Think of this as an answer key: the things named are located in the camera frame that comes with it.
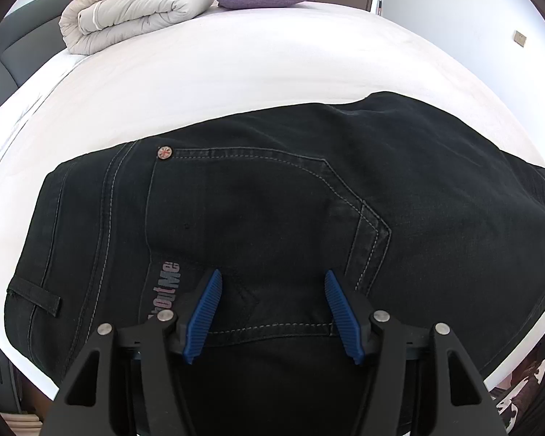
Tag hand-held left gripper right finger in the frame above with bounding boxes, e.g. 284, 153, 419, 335
323, 270, 510, 436

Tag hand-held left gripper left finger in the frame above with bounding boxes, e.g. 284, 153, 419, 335
43, 269, 223, 436

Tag black denim pants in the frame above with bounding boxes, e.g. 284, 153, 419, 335
4, 91, 545, 436

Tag brown white patterned cloth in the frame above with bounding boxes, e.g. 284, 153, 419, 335
489, 355, 545, 436

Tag beige cloth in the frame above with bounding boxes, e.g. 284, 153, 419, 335
0, 412, 44, 425

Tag dark nightstand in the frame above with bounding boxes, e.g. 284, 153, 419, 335
0, 327, 30, 416

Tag white-sheeted bed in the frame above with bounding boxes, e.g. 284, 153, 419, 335
0, 0, 545, 403

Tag folded beige duvet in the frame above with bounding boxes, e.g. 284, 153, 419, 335
59, 0, 222, 55

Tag grey padded headboard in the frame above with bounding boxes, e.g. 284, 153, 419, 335
0, 2, 68, 123

